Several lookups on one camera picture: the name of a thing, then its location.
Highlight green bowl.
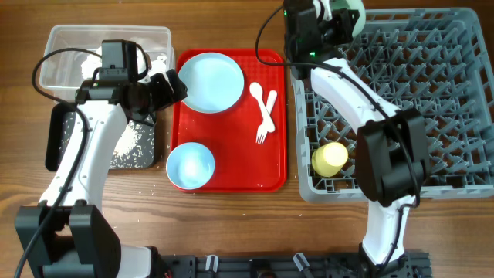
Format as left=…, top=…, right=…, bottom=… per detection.
left=330, top=0, right=366, bottom=39

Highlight rice and food scraps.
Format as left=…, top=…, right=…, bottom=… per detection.
left=56, top=112, right=155, bottom=170

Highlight yellow cup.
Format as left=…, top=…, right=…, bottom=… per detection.
left=311, top=142, right=348, bottom=178

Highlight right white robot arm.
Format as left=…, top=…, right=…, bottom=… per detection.
left=310, top=56, right=430, bottom=277

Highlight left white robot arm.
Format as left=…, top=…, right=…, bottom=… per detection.
left=15, top=69, right=187, bottom=277

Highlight black food waste tray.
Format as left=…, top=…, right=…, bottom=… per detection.
left=45, top=104, right=155, bottom=171

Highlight clear plastic waste bin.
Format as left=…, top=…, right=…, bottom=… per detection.
left=39, top=25, right=175, bottom=101

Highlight grey dishwasher rack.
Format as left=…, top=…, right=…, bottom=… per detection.
left=291, top=8, right=493, bottom=203

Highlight crumpled white tissue right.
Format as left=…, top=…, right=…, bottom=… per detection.
left=148, top=56, right=167, bottom=76

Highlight crumpled white tissue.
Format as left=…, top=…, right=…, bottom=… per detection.
left=148, top=56, right=167, bottom=76
left=80, top=54, right=102, bottom=80

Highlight crumpled white tissue left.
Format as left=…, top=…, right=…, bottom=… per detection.
left=80, top=54, right=102, bottom=80

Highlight light blue plate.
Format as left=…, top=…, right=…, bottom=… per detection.
left=178, top=52, right=245, bottom=114

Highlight light blue small bowl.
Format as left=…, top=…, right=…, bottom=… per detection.
left=166, top=142, right=215, bottom=191

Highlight white plastic spoon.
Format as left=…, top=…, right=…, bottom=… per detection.
left=249, top=82, right=275, bottom=133

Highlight red serving tray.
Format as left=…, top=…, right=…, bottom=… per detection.
left=171, top=49, right=287, bottom=193

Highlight white plastic fork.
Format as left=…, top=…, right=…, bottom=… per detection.
left=255, top=90, right=279, bottom=145

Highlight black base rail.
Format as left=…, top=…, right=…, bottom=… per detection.
left=154, top=253, right=429, bottom=278

